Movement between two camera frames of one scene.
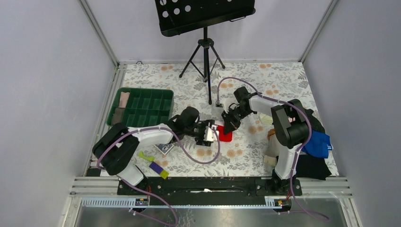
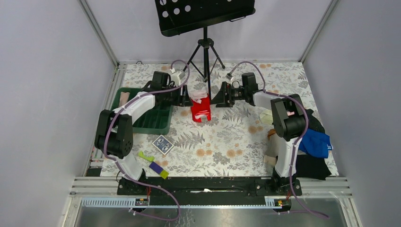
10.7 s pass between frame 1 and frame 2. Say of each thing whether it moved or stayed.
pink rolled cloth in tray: stayed
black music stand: stayed
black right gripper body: moved
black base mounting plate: stayed
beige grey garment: stayed
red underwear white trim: moved
